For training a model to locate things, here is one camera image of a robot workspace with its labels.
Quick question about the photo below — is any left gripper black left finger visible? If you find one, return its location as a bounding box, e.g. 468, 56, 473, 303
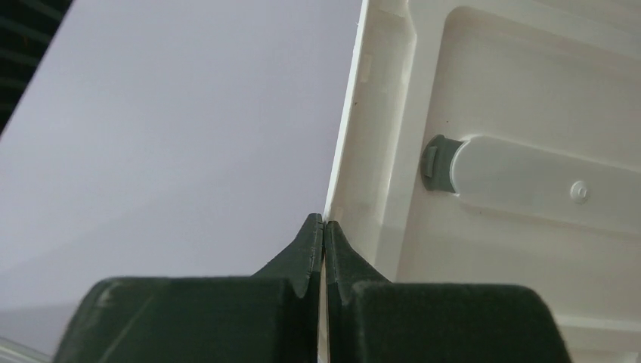
54, 214, 324, 362

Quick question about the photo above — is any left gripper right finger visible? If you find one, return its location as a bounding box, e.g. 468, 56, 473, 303
324, 221, 571, 362

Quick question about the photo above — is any white plastic bin lid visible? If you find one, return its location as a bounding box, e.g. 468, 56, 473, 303
324, 1, 640, 362

